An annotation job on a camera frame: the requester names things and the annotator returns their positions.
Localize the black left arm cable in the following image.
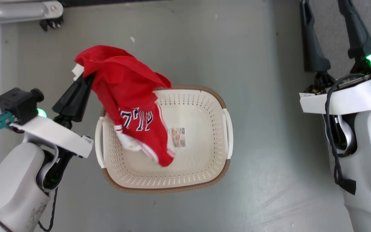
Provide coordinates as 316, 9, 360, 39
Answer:
37, 187, 59, 232

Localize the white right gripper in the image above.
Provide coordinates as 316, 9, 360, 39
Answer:
299, 0, 371, 115

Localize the cream perforated laundry basket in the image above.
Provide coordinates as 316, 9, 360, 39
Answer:
94, 85, 234, 194

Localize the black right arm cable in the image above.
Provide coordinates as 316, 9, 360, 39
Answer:
325, 73, 357, 196

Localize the small black caster wheel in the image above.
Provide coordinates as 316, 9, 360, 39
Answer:
40, 18, 64, 32

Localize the paper label sticker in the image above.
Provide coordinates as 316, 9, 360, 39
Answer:
171, 127, 186, 149

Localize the red jersey with lettering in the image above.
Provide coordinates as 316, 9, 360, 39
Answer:
72, 45, 176, 168

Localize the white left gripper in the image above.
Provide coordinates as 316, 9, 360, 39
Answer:
10, 75, 95, 159

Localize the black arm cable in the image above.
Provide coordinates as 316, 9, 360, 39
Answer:
37, 187, 59, 232
325, 73, 357, 196

